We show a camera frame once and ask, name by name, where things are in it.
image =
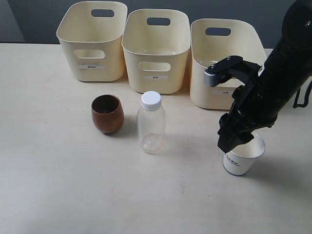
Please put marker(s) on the white paper cup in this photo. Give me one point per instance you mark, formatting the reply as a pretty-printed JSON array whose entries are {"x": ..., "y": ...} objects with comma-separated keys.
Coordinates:
[{"x": 239, "y": 160}]

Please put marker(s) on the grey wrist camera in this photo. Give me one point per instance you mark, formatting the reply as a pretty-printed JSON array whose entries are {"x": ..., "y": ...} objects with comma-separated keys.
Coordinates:
[{"x": 222, "y": 71}]

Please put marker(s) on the brown wooden cup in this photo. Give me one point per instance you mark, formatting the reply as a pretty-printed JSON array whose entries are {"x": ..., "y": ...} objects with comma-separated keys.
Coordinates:
[{"x": 107, "y": 114}]

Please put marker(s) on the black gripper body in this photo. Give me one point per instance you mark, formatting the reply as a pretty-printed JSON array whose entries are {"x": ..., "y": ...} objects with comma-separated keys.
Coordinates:
[{"x": 256, "y": 103}]

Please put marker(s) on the clear plastic bottle white cap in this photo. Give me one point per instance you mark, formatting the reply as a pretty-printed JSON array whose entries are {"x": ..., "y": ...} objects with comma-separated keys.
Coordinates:
[{"x": 151, "y": 123}]

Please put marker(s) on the left cream plastic bin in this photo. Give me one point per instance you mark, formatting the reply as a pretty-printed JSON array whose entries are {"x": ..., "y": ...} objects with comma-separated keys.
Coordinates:
[{"x": 90, "y": 35}]

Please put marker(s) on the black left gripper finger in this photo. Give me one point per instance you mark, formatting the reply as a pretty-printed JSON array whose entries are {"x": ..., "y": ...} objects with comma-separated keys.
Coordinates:
[{"x": 227, "y": 141}]

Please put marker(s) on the cream plastic bin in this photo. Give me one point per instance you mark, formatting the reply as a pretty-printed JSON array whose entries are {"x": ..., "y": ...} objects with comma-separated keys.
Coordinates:
[
  {"x": 211, "y": 41},
  {"x": 156, "y": 44},
  {"x": 90, "y": 35}
]

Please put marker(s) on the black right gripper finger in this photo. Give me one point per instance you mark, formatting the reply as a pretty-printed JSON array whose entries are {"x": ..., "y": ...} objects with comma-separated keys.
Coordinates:
[{"x": 245, "y": 138}]

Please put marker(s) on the middle cream plastic bin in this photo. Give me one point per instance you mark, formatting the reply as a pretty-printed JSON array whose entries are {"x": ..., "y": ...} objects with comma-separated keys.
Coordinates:
[{"x": 156, "y": 44}]

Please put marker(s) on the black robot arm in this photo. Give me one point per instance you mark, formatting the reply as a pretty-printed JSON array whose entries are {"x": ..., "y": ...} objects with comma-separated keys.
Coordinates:
[{"x": 291, "y": 60}]

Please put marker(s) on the right cream plastic bin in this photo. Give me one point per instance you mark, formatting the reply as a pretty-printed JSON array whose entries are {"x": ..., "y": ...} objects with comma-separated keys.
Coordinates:
[{"x": 211, "y": 41}]

